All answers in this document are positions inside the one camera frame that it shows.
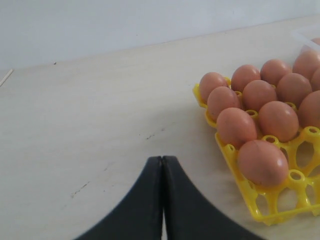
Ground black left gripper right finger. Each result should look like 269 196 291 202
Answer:
162 156 262 240

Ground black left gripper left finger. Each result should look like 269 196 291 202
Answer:
77 156 163 240

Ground brown egg column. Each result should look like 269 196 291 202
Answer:
237 140 289 187

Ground brown egg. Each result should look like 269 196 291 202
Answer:
297 90 320 128
276 73 312 109
310 68 320 92
207 86 241 121
242 80 277 112
216 107 258 149

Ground yellow plastic egg tray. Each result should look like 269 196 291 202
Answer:
192 76 320 227

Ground brown egg second row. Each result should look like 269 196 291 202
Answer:
258 101 299 142

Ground brown egg placed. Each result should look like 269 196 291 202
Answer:
199 72 228 103
230 64 261 92
260 59 292 86

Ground clear plastic container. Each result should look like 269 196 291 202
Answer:
290 23 320 54

